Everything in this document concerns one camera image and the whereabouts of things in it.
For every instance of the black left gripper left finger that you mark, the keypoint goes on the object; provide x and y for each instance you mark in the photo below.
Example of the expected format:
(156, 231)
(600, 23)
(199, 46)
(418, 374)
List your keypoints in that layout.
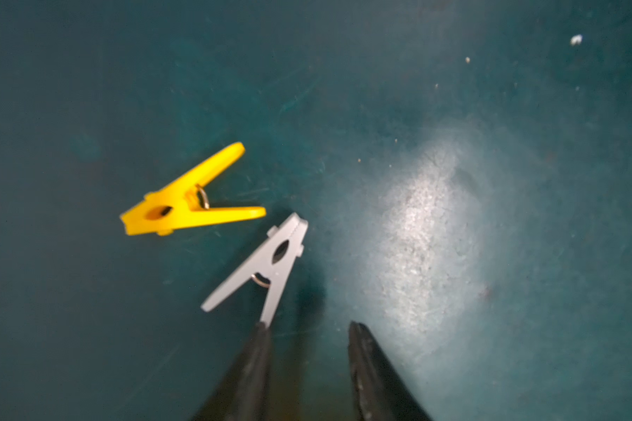
(242, 394)

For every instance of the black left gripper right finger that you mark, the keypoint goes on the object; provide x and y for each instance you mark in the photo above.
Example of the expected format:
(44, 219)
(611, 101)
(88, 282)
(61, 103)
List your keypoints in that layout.
(378, 391)

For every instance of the grey clothespin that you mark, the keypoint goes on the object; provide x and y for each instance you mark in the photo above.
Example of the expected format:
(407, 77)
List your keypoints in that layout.
(273, 260)

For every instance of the yellow clothespin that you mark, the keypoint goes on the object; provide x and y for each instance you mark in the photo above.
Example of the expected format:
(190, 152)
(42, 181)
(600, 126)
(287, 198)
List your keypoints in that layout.
(184, 204)

